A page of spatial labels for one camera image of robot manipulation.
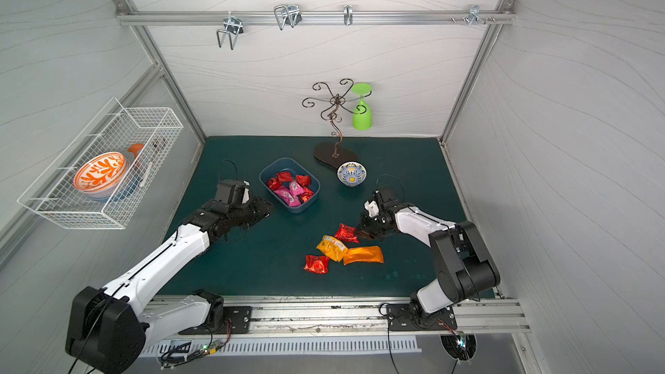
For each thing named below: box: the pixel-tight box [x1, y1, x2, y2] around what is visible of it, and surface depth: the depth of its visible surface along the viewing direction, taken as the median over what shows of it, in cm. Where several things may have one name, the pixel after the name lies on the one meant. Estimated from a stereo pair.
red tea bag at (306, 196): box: [299, 187, 316, 203], surface depth 98 cm
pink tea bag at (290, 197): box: [273, 186, 303, 207], surface depth 98 cm
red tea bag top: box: [276, 171, 293, 183], surface depth 103 cm
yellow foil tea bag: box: [316, 234, 349, 263], surface depth 87 cm
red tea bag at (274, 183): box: [266, 176, 283, 191], surface depth 102 cm
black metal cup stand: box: [301, 77, 373, 170], surface depth 100 cm
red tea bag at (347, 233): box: [334, 223, 361, 245], surface depth 90 cm
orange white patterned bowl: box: [72, 151, 129, 199], surface depth 64 cm
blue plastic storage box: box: [259, 157, 322, 214], surface depth 101 cm
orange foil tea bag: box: [342, 245, 385, 266], surface depth 86 cm
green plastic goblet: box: [351, 82, 374, 131], surface depth 100 cm
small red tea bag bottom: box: [303, 254, 330, 275], surface depth 84 cm
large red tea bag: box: [296, 174, 311, 188], surface depth 101 cm
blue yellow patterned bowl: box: [336, 161, 368, 188], surface depth 107 cm
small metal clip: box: [342, 3, 354, 26], surface depth 80 cm
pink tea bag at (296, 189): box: [289, 180, 306, 198], surface depth 98 cm
